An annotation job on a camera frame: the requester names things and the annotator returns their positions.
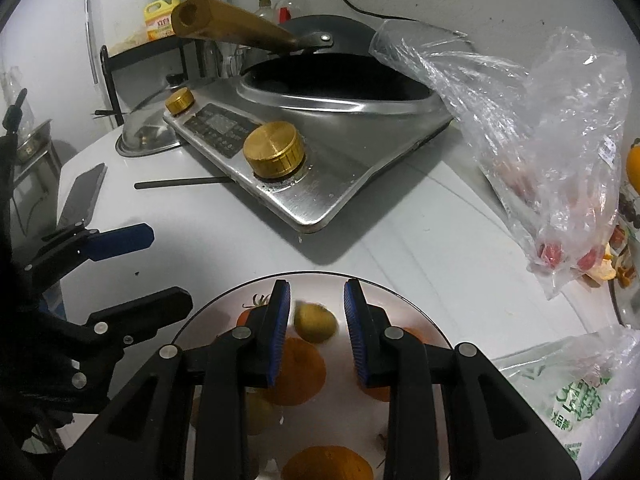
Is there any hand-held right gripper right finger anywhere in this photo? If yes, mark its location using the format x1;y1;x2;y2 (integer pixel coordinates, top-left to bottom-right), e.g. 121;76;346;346
343;278;583;480

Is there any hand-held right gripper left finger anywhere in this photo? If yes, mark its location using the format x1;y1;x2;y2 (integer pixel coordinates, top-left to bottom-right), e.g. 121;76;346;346
52;279;292;480

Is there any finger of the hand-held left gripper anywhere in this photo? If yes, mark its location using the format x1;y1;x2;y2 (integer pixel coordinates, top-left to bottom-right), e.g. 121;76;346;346
22;223;155;291
87;287;193;348

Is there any red cherry tomato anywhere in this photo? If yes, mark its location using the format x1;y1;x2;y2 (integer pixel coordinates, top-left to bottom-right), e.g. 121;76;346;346
235;294;271;331

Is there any small yellow lemon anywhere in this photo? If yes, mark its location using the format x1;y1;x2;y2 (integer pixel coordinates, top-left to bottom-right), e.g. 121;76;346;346
294;302;338;345
245;390;281;436

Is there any white plate with dark rim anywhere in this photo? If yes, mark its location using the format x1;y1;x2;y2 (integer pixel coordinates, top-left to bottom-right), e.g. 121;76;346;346
172;272;453;480

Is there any printed plastic bag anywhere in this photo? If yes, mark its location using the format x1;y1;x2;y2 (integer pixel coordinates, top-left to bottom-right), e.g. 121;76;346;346
492;325;640;466

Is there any smartphone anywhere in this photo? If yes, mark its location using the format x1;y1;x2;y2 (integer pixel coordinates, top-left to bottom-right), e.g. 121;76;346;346
56;162;107;228

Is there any black stick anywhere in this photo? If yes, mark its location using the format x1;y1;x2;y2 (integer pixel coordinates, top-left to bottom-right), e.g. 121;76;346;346
134;176;233;190

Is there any steel bowl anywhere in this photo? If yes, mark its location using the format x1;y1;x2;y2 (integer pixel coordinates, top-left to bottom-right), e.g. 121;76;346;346
15;120;53;163

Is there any small gold cooker knob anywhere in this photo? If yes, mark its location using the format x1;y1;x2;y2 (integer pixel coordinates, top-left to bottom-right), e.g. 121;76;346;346
166;87;196;115

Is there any steel induction cooker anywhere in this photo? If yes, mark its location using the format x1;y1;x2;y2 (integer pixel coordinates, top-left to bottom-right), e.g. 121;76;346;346
162;52;456;235

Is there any large gold cooker knob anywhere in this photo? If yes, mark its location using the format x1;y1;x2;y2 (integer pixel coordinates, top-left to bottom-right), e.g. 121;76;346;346
243;121;305;179

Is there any black metal rack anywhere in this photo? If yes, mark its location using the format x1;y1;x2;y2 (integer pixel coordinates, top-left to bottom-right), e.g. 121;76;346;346
100;35;201;128

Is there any yellow detergent bottle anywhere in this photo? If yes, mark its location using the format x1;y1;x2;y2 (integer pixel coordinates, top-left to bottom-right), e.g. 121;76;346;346
144;0;181;43

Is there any orange peel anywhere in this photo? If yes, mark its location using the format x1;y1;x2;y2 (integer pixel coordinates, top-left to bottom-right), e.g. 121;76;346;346
585;242;640;286

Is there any clear plastic bag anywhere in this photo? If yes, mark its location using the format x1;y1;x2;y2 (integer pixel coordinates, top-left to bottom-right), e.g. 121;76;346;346
369;19;633;301

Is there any small steel lidded pot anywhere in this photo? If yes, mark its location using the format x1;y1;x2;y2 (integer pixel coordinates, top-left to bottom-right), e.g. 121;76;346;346
609;275;640;328

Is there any red-capped bottle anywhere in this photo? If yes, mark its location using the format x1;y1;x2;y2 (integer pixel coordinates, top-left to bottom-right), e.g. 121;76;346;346
276;0;303;25

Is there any clear box of dark balls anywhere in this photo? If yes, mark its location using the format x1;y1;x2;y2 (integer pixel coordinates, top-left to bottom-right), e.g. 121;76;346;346
617;190;640;231

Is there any large orange with leaf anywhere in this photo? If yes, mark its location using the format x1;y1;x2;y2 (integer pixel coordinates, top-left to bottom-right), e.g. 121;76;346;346
625;145;640;191

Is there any metal door handle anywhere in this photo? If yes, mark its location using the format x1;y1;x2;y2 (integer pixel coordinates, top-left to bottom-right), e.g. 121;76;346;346
82;0;99;84

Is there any wok with wooden handle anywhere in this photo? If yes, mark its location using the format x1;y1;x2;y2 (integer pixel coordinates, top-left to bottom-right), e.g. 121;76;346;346
172;0;386;58

